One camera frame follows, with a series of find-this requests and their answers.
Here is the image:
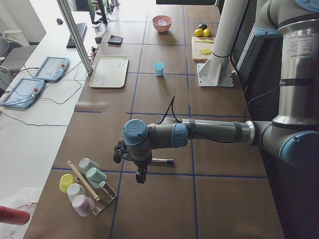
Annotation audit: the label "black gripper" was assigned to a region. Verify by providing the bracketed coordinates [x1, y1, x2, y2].
[113, 140, 152, 183]

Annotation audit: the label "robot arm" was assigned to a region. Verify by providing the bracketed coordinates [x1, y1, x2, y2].
[113, 0, 319, 183]

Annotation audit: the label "mint green cup on rack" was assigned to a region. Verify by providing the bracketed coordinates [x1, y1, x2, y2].
[85, 167, 107, 188]

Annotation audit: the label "grey cup on rack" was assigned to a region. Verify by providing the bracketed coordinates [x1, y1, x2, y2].
[78, 158, 99, 173]

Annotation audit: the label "pink cup on rack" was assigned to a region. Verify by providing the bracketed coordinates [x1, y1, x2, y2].
[72, 195, 95, 217]

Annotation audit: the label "pale green cup on rack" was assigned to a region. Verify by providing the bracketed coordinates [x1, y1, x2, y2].
[67, 183, 87, 203]

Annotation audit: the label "yellow cup on rack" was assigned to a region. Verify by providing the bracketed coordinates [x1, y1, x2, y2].
[59, 174, 76, 193]

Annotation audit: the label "light blue plastic cup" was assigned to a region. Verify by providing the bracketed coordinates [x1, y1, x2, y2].
[154, 62, 164, 77]

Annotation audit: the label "pink bowl of ice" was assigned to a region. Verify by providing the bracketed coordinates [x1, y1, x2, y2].
[152, 15, 172, 33]

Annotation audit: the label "cream bear serving tray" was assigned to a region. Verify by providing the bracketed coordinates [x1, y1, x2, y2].
[89, 55, 129, 88]

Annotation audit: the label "red cylinder bottle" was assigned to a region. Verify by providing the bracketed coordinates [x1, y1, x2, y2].
[0, 206, 30, 226]

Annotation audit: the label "far blue teach pendant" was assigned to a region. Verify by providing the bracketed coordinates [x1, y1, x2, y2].
[33, 57, 69, 82]

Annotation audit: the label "blue teach pendant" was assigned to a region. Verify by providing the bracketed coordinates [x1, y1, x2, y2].
[1, 78, 45, 109]
[33, 57, 69, 82]

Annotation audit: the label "folded grey cloth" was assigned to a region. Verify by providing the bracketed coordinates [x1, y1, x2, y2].
[108, 35, 124, 46]

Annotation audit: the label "lemon slices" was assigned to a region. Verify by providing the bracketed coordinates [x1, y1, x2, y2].
[199, 48, 211, 55]

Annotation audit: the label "wooden cutting board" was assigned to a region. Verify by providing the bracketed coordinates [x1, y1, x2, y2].
[191, 36, 215, 61]

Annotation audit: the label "near blue teach pendant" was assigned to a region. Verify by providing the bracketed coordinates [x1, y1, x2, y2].
[1, 78, 45, 109]

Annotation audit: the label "yellow plastic knife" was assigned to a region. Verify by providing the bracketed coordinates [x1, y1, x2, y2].
[194, 40, 214, 44]

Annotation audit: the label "yellow lemon near board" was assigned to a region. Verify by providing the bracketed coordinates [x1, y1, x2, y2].
[194, 28, 204, 37]

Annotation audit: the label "black keyboard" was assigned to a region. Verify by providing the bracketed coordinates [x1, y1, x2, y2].
[66, 22, 88, 49]

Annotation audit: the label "black computer mouse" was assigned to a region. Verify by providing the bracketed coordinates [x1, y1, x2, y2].
[56, 18, 64, 25]

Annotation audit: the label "white wire cup rack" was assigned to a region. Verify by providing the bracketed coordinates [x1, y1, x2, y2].
[75, 174, 117, 216]

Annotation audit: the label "aluminium frame post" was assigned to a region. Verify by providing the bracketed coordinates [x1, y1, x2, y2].
[57, 0, 93, 75]

